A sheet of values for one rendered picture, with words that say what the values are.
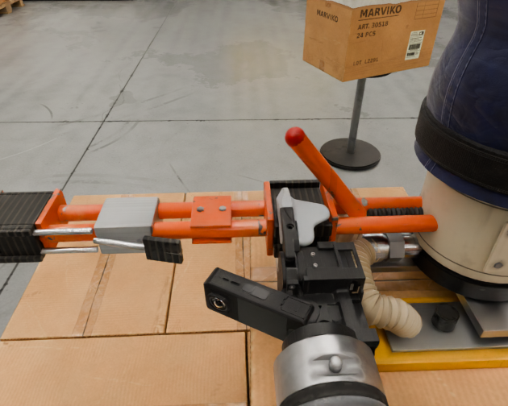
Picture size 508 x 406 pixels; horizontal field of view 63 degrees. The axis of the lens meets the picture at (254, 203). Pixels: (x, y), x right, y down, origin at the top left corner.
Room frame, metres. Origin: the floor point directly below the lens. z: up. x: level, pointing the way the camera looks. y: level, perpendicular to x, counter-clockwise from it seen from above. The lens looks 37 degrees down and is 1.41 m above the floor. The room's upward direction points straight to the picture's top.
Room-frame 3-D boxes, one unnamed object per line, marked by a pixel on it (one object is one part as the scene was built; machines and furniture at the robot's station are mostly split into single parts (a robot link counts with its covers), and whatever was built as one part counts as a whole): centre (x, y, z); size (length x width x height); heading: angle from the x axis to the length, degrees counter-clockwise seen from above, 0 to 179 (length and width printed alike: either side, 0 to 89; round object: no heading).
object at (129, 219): (0.40, 0.16, 1.07); 0.07 x 0.07 x 0.04; 2
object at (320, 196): (0.41, -0.06, 1.07); 0.10 x 0.08 x 0.06; 2
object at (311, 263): (0.27, -0.07, 1.07); 0.12 x 0.09 x 0.08; 3
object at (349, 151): (2.40, -0.64, 0.31); 0.40 x 0.40 x 0.62
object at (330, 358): (0.19, -0.06, 1.07); 0.09 x 0.05 x 0.10; 93
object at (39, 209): (0.41, 0.29, 1.07); 0.08 x 0.07 x 0.05; 92
